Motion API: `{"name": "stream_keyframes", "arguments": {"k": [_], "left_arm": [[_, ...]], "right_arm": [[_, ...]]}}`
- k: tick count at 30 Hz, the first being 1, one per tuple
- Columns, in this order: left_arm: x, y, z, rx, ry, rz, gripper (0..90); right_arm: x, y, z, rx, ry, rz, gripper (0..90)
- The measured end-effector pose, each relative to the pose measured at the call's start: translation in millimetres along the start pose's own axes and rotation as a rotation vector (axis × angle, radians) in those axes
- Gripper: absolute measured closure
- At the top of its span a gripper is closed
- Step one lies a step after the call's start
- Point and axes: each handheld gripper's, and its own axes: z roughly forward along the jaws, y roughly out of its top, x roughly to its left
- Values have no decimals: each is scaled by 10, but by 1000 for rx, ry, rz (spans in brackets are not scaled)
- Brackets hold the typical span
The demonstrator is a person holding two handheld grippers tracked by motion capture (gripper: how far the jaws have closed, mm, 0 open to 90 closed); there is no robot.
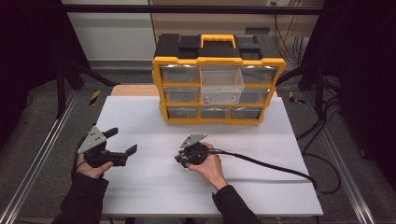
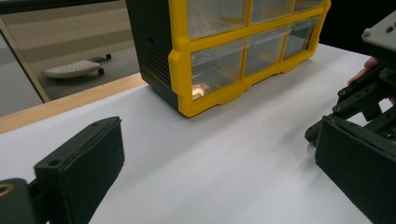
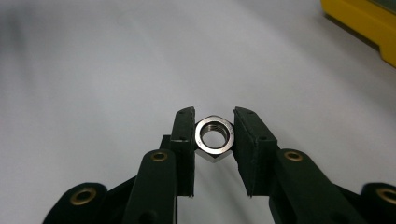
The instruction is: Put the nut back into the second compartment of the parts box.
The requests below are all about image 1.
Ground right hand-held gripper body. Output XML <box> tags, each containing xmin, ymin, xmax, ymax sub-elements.
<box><xmin>180</xmin><ymin>133</ymin><xmax>209</xmax><ymax>167</ymax></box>

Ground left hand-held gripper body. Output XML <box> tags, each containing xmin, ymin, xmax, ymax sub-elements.
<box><xmin>78</xmin><ymin>125</ymin><xmax>129</xmax><ymax>168</ymax></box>

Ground clear plastic storage drawer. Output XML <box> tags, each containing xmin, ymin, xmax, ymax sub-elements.
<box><xmin>200</xmin><ymin>68</ymin><xmax>245</xmax><ymax>105</ymax></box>

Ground yellow black organizer cabinet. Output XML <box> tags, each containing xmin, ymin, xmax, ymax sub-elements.
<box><xmin>151</xmin><ymin>33</ymin><xmax>287</xmax><ymax>126</ymax></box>

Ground person's left hand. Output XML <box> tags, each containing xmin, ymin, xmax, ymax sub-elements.
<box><xmin>76</xmin><ymin>152</ymin><xmax>115</xmax><ymax>180</ymax></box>

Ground person's right hand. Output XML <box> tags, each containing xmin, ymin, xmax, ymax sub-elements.
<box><xmin>186</xmin><ymin>142</ymin><xmax>229</xmax><ymax>191</ymax></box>

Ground yellow black hazard tape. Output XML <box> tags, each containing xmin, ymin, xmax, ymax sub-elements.
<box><xmin>288</xmin><ymin>91</ymin><xmax>306</xmax><ymax>105</ymax></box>
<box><xmin>89</xmin><ymin>89</ymin><xmax>103</xmax><ymax>106</ymax></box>

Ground black metal stand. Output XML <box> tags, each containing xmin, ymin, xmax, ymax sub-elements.
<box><xmin>275</xmin><ymin>59</ymin><xmax>328</xmax><ymax>117</ymax></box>
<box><xmin>55</xmin><ymin>59</ymin><xmax>120</xmax><ymax>119</ymax></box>

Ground grid of clear drawers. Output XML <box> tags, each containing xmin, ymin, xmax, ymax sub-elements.
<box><xmin>160</xmin><ymin>64</ymin><xmax>278</xmax><ymax>119</ymax></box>

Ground black curtain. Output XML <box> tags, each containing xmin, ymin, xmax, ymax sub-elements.
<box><xmin>0</xmin><ymin>0</ymin><xmax>92</xmax><ymax>150</ymax></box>
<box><xmin>298</xmin><ymin>0</ymin><xmax>396</xmax><ymax>188</ymax></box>

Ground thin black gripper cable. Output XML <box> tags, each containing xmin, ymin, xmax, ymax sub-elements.
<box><xmin>71</xmin><ymin>144</ymin><xmax>88</xmax><ymax>179</ymax></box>

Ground aluminium rail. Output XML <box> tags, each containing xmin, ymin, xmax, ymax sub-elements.
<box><xmin>0</xmin><ymin>90</ymin><xmax>79</xmax><ymax>224</ymax></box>
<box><xmin>303</xmin><ymin>92</ymin><xmax>377</xmax><ymax>224</ymax></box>

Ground thick black gripper cable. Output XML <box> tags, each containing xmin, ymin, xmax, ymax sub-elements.
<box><xmin>204</xmin><ymin>147</ymin><xmax>343</xmax><ymax>195</ymax></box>

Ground black floor cables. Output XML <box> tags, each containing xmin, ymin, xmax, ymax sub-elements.
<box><xmin>295</xmin><ymin>76</ymin><xmax>345</xmax><ymax>157</ymax></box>

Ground dark wall vent plate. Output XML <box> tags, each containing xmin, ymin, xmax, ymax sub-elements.
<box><xmin>244</xmin><ymin>27</ymin><xmax>272</xmax><ymax>35</ymax></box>

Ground hanging wall cables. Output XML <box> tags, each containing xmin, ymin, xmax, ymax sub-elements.
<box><xmin>271</xmin><ymin>1</ymin><xmax>310</xmax><ymax>66</ymax></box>

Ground black horizontal frame bar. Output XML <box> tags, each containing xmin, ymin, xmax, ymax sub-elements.
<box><xmin>62</xmin><ymin>4</ymin><xmax>323</xmax><ymax>16</ymax></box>

